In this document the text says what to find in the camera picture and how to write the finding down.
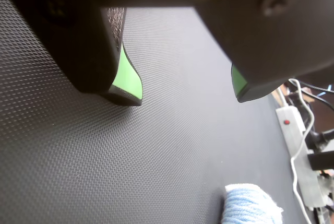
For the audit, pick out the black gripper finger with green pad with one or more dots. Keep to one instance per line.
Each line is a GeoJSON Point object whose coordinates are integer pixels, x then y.
{"type": "Point", "coordinates": [261, 38]}
{"type": "Point", "coordinates": [78, 51]}

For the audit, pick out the light blue yarn block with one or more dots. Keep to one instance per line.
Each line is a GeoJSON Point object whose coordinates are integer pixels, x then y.
{"type": "Point", "coordinates": [248, 205]}

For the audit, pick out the white power strip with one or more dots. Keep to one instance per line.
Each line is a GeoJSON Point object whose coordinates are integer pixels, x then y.
{"type": "Point", "coordinates": [293, 132]}

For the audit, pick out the black round plug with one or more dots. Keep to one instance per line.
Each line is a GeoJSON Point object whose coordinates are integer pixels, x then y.
{"type": "Point", "coordinates": [317, 138]}

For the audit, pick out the dark grey textured mat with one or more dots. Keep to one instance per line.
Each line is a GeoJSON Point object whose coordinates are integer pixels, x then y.
{"type": "Point", "coordinates": [130, 156]}

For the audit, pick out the black rectangular plug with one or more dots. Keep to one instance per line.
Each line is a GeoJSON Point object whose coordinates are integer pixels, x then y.
{"type": "Point", "coordinates": [322, 160]}

